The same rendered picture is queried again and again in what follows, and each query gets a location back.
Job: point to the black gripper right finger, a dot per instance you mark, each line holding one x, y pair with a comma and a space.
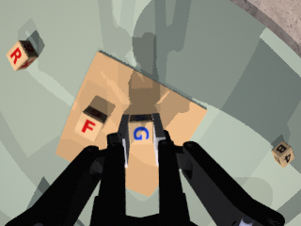
225, 200

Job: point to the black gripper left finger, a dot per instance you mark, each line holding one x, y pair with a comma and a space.
64, 200

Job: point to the tan mat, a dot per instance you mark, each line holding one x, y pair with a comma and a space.
116, 89

